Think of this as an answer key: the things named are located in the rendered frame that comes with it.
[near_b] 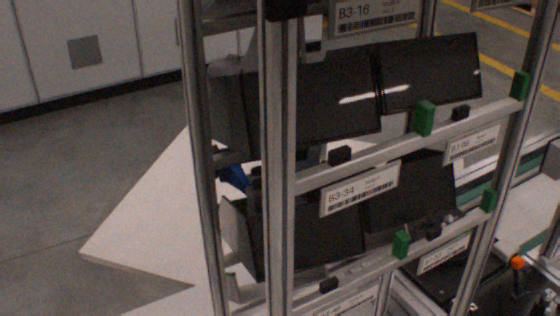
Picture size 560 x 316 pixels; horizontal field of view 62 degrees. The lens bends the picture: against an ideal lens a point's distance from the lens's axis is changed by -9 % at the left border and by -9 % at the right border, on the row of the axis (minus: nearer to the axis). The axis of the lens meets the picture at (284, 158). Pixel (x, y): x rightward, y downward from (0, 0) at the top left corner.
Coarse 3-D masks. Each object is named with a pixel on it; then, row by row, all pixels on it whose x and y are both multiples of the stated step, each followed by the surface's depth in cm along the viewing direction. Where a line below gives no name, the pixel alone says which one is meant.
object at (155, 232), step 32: (160, 160) 151; (160, 192) 138; (192, 192) 138; (224, 192) 138; (128, 224) 127; (160, 224) 127; (192, 224) 127; (96, 256) 117; (128, 256) 117; (160, 256) 118; (192, 256) 118
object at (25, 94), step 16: (0, 0) 298; (0, 16) 302; (0, 32) 307; (16, 32) 312; (0, 48) 312; (16, 48) 317; (0, 64) 317; (16, 64) 322; (0, 80) 322; (16, 80) 328; (32, 80) 335; (0, 96) 327; (16, 96) 333; (32, 96) 339; (0, 112) 334; (16, 112) 342; (32, 112) 348
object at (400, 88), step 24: (360, 48) 52; (384, 48) 49; (408, 48) 50; (432, 48) 51; (456, 48) 52; (384, 72) 50; (408, 72) 51; (432, 72) 52; (456, 72) 53; (384, 96) 50; (408, 96) 51; (432, 96) 52; (456, 96) 53; (480, 96) 54
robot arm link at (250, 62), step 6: (252, 36) 91; (252, 42) 91; (252, 48) 91; (246, 54) 90; (252, 54) 90; (258, 54) 90; (246, 60) 89; (252, 60) 89; (258, 60) 89; (246, 66) 89; (252, 66) 89; (258, 66) 88
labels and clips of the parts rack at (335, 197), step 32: (288, 0) 31; (352, 0) 34; (384, 0) 35; (416, 0) 37; (480, 0) 40; (512, 0) 43; (352, 32) 35; (512, 96) 53; (416, 128) 46; (480, 128) 50; (448, 160) 50; (320, 192) 42; (352, 192) 44; (448, 256) 60; (320, 288) 51
